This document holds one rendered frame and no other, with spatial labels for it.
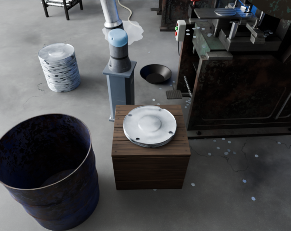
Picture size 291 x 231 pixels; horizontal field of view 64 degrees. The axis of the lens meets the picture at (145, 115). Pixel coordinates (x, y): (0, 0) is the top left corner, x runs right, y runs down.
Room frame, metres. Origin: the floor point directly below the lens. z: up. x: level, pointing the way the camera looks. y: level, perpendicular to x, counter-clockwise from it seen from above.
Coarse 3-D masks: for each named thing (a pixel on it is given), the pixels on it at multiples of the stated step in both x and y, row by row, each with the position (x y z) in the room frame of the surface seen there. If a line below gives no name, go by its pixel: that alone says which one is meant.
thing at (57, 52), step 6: (42, 48) 1.79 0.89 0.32; (48, 48) 1.79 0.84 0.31; (54, 48) 1.80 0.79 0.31; (60, 48) 1.79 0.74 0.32; (66, 48) 1.80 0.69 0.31; (72, 48) 1.81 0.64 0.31; (42, 54) 1.69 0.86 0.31; (48, 54) 1.70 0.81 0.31; (54, 54) 1.69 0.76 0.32; (60, 54) 1.70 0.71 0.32; (66, 54) 1.70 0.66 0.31; (72, 54) 1.71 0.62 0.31; (48, 60) 1.59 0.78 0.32; (54, 60) 1.60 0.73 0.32
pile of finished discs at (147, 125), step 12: (144, 108) 1.00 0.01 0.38; (156, 108) 1.01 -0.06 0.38; (132, 120) 0.90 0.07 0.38; (144, 120) 0.90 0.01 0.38; (156, 120) 0.90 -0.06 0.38; (168, 120) 0.91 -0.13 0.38; (132, 132) 0.81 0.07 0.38; (144, 132) 0.81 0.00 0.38; (156, 132) 0.82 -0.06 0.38; (168, 132) 0.82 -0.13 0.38; (144, 144) 0.74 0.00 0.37; (156, 144) 0.74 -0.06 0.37
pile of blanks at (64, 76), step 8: (72, 56) 1.70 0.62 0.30; (48, 64) 1.60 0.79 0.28; (56, 64) 1.60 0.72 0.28; (64, 64) 1.62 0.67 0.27; (72, 64) 1.69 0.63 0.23; (48, 72) 1.60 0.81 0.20; (56, 72) 1.60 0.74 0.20; (64, 72) 1.61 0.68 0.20; (72, 72) 1.66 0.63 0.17; (48, 80) 1.62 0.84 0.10; (56, 80) 1.59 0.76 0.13; (64, 80) 1.61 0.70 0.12; (72, 80) 1.65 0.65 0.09; (80, 80) 1.78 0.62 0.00; (56, 88) 1.59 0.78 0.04; (64, 88) 1.60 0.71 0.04; (72, 88) 1.63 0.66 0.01
